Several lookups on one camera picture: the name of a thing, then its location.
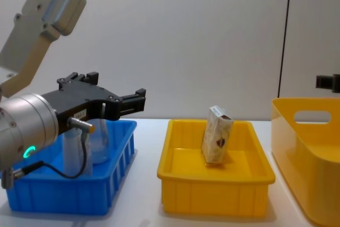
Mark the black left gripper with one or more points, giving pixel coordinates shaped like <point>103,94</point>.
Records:
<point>79,99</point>

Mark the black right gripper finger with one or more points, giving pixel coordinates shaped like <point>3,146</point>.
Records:
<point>328,83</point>

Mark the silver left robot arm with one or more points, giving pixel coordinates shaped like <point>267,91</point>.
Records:
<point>26,126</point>

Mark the blue plastic bin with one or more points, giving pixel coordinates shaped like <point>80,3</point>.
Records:
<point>66,196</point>

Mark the patterned beige carton box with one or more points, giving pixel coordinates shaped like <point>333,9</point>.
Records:
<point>215,136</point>

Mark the shallow yellow plastic bin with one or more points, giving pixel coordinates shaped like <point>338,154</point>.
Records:
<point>212,196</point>

